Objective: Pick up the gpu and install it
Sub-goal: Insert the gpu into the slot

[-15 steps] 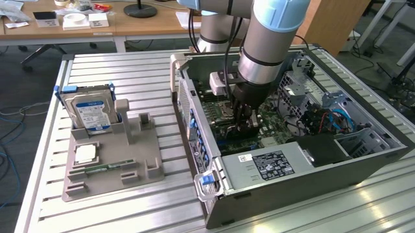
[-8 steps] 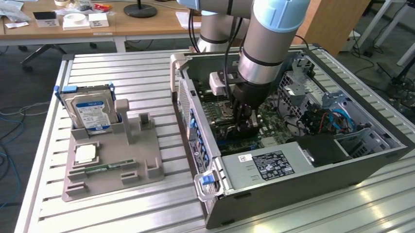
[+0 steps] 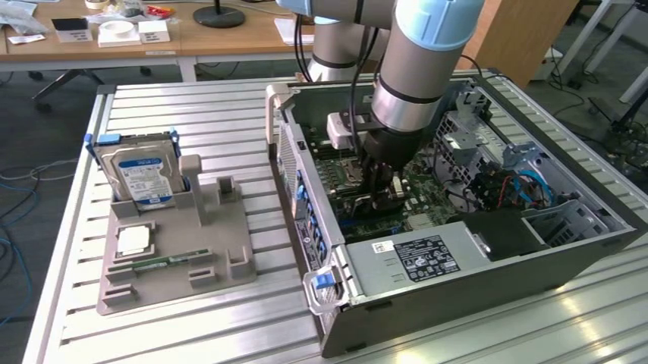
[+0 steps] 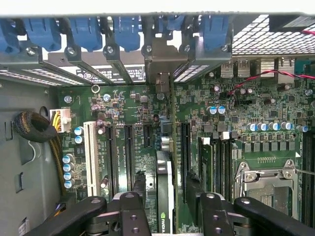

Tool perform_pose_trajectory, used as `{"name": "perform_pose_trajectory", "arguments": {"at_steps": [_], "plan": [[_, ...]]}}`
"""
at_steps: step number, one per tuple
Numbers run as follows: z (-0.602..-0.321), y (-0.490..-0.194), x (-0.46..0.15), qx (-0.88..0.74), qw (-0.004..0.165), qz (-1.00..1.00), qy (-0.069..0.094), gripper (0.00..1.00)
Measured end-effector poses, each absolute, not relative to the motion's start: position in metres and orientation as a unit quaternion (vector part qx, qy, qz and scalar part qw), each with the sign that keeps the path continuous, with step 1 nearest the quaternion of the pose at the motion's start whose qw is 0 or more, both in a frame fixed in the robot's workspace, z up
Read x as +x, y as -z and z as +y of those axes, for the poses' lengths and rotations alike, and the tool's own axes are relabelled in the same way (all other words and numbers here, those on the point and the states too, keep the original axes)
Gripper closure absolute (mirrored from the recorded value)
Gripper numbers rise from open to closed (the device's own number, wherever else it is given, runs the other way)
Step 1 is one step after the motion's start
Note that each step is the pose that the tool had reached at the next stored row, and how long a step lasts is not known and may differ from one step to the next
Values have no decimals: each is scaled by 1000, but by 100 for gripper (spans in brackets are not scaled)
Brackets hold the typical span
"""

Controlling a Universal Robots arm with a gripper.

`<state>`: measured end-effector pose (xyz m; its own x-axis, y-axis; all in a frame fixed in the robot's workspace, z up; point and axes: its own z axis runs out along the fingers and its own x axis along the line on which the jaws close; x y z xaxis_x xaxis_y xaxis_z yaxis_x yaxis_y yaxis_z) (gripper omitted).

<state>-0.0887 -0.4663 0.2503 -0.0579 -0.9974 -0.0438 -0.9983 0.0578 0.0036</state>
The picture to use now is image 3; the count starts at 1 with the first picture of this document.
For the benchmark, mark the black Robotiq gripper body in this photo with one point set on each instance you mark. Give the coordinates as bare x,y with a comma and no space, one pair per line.
391,148

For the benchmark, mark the graphics card with metal bracket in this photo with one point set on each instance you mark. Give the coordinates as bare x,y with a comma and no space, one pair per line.
385,214

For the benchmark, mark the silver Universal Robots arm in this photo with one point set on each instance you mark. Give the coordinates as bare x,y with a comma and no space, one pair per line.
414,68

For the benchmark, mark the green motherboard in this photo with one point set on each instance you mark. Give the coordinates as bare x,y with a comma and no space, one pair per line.
425,197

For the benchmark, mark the CPU socket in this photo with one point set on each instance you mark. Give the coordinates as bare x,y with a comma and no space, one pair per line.
351,168

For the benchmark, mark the installed black RAM stick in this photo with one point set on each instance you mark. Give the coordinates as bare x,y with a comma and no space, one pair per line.
346,195

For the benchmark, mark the grey power supply unit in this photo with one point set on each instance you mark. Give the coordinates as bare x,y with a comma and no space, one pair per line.
374,273

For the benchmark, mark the black plastic air shroud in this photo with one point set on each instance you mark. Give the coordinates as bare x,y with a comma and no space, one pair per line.
501,235

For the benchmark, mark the dark grey open PC case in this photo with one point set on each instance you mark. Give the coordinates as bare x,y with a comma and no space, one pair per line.
455,303

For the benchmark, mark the silver metal disk bay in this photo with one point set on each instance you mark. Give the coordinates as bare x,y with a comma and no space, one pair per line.
561,223

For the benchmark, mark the stack of white papers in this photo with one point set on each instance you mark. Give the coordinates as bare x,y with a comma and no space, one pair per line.
286,32

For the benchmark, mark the wooden cabinet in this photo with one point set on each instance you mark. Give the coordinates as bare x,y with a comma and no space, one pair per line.
531,38

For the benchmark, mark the grey parts rack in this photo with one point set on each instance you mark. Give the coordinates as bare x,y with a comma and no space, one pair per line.
176,235

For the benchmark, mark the hard disk with blue label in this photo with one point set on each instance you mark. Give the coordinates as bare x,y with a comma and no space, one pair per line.
147,178

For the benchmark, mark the green RAM stick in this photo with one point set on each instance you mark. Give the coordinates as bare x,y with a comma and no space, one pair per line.
156,261

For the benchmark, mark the black round lamp base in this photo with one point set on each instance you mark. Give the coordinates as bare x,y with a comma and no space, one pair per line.
218,18

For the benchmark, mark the silver CPU chip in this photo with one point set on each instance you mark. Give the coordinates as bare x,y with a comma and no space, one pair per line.
133,240

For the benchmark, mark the hard drive with blue label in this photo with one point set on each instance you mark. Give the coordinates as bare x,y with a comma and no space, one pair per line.
108,140

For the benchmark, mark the red packet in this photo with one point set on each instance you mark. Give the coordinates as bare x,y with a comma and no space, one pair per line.
159,11

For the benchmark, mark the flat white box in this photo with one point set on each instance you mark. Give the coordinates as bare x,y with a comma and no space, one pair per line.
119,41

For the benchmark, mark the white tape roll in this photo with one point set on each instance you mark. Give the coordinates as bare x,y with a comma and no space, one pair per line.
116,28

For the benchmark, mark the black office chair base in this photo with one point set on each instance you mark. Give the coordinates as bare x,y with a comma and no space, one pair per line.
60,81

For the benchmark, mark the wooden desk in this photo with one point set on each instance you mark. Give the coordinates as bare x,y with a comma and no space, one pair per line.
65,49

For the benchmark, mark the beige tape roll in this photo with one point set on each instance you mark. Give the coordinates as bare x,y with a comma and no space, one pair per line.
95,4

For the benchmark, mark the black and white labelled box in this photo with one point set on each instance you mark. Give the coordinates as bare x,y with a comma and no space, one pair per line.
73,30

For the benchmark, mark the white card with red print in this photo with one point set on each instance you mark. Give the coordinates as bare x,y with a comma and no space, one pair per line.
25,38

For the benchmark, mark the clear plastic bag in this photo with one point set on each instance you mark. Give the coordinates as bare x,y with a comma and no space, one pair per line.
20,19

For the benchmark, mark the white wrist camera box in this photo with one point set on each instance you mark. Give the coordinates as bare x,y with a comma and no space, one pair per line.
338,130

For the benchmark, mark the white table frame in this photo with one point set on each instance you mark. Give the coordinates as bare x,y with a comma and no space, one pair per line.
577,38

